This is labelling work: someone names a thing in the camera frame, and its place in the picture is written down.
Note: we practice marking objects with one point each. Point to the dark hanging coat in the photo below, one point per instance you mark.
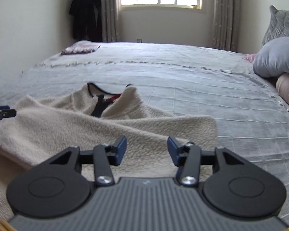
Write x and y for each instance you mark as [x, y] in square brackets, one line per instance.
[87, 21]

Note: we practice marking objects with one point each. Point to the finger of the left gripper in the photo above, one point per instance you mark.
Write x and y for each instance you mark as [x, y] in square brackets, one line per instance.
[7, 112]

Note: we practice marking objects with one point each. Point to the left grey curtain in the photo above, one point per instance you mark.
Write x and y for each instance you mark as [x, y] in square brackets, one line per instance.
[110, 20]

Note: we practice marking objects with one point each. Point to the grey checked bedspread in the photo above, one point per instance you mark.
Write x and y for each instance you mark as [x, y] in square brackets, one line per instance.
[252, 119]

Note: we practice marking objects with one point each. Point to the blue-grey pillow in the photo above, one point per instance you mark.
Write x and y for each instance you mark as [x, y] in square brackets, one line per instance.
[273, 58]

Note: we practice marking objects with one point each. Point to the small pink pillow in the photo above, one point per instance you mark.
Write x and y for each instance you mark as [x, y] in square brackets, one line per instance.
[250, 58]

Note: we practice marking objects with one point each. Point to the grey quilted cushion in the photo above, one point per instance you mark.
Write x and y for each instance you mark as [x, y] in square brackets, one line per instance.
[278, 26]

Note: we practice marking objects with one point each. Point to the cream fleece jacket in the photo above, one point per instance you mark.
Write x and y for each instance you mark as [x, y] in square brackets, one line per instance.
[43, 128]

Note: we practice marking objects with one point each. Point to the right grey curtain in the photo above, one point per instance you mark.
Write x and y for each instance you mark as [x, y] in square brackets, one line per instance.
[226, 22]

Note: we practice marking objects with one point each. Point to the grey curtain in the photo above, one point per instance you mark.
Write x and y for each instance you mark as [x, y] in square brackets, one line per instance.
[110, 20]
[226, 22]

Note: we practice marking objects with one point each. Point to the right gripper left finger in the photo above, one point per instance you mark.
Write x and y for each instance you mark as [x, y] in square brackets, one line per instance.
[105, 156]

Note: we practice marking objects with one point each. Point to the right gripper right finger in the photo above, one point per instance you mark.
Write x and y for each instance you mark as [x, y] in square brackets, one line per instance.
[187, 157]

